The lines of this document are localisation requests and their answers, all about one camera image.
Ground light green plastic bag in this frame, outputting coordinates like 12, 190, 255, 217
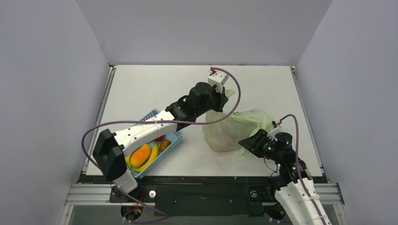
202, 108, 274, 154

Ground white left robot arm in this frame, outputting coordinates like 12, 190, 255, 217
93, 81, 228, 202

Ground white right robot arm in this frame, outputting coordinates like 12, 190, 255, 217
238, 129, 331, 225

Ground brown fake kiwi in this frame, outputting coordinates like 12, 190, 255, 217
159, 139, 171, 152

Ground red fake tomato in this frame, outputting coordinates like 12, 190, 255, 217
153, 135, 165, 142

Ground yellow fake banana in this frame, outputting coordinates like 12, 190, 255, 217
133, 143, 160, 173
125, 154, 132, 168

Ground orange fake mango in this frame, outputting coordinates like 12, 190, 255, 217
130, 144, 152, 168

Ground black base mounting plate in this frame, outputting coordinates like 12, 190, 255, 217
77, 175, 327, 218

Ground light blue perforated basket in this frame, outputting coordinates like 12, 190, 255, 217
115, 123, 183, 179

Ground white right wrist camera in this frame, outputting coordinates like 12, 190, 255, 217
267, 124, 282, 139

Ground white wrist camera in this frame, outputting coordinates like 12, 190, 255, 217
207, 70, 229, 93
267, 124, 282, 139

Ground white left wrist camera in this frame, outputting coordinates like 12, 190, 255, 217
207, 70, 229, 93

